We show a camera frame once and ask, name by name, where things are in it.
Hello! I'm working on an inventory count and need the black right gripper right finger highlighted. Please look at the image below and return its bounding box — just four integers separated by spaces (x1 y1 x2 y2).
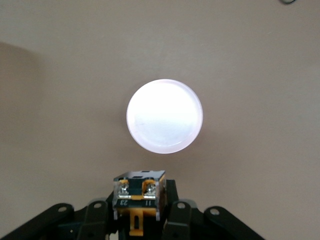
159 178 266 240

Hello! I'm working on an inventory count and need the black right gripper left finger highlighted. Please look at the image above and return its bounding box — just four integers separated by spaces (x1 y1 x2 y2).
0 189 118 240

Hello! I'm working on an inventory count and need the orange push-button switch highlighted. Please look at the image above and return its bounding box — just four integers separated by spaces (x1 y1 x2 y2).
112 169 167 237

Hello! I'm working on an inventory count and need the pink round plate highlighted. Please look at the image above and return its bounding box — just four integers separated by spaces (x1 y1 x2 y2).
125 78 204 156

